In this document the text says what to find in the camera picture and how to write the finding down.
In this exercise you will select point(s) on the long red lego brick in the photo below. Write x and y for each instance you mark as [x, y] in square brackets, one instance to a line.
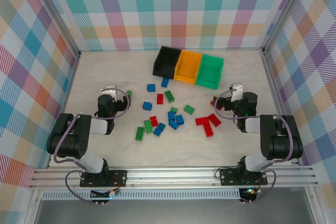
[208, 130]

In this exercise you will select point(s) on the green plastic bin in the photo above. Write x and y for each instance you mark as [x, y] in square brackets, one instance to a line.
[210, 70]

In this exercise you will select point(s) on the orange plastic bin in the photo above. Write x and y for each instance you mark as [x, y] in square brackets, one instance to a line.
[187, 66]

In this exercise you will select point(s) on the black plastic bin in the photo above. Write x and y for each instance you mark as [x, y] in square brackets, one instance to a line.
[166, 62]

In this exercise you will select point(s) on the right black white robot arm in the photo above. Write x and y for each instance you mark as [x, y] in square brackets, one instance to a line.
[283, 142]

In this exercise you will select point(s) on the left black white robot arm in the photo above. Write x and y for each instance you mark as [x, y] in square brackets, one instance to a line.
[65, 140]

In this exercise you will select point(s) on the small black electronics board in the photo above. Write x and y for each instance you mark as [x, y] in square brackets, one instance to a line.
[101, 195]
[248, 192]

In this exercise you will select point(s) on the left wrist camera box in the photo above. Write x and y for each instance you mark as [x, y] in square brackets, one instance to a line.
[110, 91]

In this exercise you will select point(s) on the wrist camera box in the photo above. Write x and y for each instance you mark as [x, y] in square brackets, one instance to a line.
[237, 93]
[110, 91]

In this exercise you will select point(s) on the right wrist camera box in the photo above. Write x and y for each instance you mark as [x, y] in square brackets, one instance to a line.
[237, 93]

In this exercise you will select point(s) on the aluminium side rail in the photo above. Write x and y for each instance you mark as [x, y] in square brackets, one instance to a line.
[273, 82]
[70, 87]

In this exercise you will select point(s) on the thin aluminium frame rail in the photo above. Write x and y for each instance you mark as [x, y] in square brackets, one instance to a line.
[118, 50]

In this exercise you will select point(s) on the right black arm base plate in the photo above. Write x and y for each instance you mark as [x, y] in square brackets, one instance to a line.
[228, 176]

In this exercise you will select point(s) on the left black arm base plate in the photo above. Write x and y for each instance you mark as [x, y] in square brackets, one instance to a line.
[118, 178]

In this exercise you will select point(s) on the aluminium mounting rail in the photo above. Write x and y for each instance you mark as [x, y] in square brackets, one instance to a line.
[170, 179]

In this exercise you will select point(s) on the aluminium frame post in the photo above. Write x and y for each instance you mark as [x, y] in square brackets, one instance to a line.
[286, 11]
[59, 16]

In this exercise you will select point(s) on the aluminium frame leg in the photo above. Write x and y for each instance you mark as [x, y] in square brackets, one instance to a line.
[314, 208]
[31, 208]

